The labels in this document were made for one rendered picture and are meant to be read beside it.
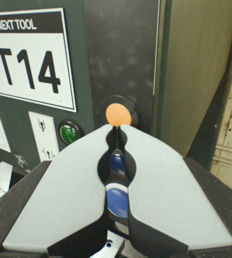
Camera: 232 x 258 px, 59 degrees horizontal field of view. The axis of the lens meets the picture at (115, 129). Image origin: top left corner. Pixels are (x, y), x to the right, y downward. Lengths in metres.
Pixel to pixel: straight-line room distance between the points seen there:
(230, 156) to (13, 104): 1.23
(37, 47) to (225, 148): 1.21
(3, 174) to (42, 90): 1.51
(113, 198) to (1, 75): 0.15
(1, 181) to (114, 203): 1.48
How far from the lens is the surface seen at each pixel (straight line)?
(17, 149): 0.26
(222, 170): 1.41
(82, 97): 0.15
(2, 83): 0.22
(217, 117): 0.86
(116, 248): 0.89
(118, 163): 0.15
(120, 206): 0.18
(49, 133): 0.20
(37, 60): 0.17
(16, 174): 0.49
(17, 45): 0.19
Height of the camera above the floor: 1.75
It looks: 28 degrees down
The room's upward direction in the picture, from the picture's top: 2 degrees counter-clockwise
